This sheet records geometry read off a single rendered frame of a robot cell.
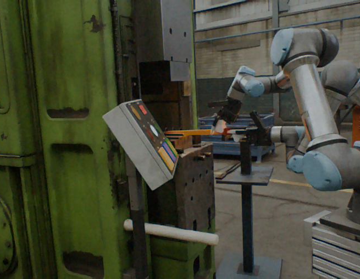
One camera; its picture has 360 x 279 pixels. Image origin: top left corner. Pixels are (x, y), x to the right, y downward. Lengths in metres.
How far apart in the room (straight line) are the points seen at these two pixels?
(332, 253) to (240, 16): 9.56
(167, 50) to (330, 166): 0.96
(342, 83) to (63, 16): 1.23
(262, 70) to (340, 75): 8.47
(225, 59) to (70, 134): 9.06
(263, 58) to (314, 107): 8.83
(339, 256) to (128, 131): 0.76
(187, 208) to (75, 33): 0.98
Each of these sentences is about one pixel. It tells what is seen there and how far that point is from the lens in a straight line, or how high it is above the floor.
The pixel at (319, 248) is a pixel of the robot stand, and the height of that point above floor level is 0.69.
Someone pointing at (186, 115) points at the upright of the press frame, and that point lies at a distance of 2.10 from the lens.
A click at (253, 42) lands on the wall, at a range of 10.04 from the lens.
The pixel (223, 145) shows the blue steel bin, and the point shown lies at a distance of 5.70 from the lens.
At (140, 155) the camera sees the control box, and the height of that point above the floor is 1.03.
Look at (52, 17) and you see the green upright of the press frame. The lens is 1.79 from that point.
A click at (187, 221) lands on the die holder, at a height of 0.58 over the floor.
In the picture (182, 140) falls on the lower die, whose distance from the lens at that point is 1.75.
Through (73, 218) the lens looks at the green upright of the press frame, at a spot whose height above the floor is 0.61.
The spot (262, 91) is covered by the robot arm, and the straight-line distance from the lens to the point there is 1.52.
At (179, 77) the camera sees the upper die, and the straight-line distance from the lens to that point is 1.73.
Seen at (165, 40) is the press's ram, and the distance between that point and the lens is 1.64.
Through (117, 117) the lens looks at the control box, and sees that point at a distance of 1.06.
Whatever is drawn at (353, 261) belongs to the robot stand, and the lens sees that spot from 1.20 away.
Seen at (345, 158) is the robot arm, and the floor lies 1.02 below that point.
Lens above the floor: 1.24
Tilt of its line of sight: 9 degrees down
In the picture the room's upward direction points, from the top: 3 degrees counter-clockwise
